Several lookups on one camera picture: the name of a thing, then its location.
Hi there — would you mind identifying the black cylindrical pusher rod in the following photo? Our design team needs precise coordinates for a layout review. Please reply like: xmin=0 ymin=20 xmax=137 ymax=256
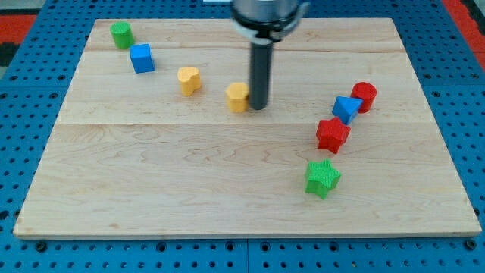
xmin=249 ymin=43 xmax=274 ymax=110

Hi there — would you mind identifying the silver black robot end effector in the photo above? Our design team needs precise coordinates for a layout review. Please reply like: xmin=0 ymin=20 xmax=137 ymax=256
xmin=230 ymin=0 xmax=310 ymax=42

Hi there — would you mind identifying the blue triangle block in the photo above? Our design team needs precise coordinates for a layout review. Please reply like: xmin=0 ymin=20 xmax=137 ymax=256
xmin=332 ymin=96 xmax=363 ymax=125

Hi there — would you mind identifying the red star block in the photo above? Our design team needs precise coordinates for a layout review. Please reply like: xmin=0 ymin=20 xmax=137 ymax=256
xmin=315 ymin=117 xmax=351 ymax=154

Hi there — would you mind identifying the green star block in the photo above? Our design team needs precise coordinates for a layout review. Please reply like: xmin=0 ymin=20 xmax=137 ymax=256
xmin=305 ymin=159 xmax=341 ymax=199

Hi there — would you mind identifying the yellow hexagon block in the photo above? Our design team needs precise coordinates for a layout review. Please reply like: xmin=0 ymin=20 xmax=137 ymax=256
xmin=225 ymin=82 xmax=249 ymax=113

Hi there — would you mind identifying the yellow heart block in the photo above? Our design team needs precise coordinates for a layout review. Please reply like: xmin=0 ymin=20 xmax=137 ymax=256
xmin=177 ymin=67 xmax=202 ymax=96

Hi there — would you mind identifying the red cylinder block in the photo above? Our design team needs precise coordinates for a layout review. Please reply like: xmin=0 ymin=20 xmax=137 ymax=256
xmin=351 ymin=82 xmax=377 ymax=114

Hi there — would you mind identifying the blue cube block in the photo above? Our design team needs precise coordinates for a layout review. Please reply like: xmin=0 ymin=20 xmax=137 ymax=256
xmin=130 ymin=44 xmax=155 ymax=74

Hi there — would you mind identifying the green cylinder block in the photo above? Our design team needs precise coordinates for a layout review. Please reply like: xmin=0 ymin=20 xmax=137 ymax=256
xmin=110 ymin=21 xmax=135 ymax=49

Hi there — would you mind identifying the light wooden board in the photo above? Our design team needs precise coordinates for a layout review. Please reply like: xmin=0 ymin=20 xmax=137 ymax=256
xmin=14 ymin=18 xmax=481 ymax=240

